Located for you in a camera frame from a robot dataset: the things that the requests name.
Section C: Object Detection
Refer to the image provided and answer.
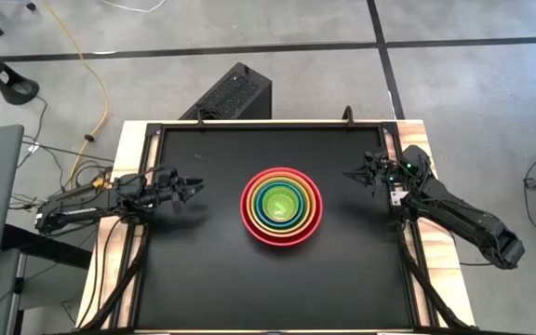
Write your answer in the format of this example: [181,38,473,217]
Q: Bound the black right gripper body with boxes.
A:
[363,149,395,189]

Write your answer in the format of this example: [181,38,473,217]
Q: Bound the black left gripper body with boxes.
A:
[154,166,189,214]

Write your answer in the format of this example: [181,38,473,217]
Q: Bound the lime green plastic bowl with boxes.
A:
[261,186,302,223]

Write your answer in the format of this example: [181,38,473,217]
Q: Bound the nested rainbow bowls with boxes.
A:
[239,167,324,247]

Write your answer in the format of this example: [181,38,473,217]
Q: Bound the orange plastic bowl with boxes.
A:
[245,171,318,238]

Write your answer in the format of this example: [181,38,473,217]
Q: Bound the yellow plastic bowl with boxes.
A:
[249,176,313,233]

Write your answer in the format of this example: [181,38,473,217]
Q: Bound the blue plastic bowl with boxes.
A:
[254,181,308,229]

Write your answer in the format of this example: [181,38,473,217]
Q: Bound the black table mat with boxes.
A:
[135,126,413,330]

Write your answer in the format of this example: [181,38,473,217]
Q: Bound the black computer tower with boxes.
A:
[179,61,273,121]

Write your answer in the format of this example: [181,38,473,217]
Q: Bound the black curved stand foot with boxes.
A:
[0,33,41,106]

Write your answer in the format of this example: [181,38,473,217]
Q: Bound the white metal bracket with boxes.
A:
[390,190,410,208]

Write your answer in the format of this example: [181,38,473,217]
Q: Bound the yellow extension cable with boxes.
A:
[43,0,111,190]

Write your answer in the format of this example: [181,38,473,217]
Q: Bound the black floor cable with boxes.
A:
[9,95,116,211]

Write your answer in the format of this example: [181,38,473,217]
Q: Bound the white floor cable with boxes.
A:
[99,0,168,14]

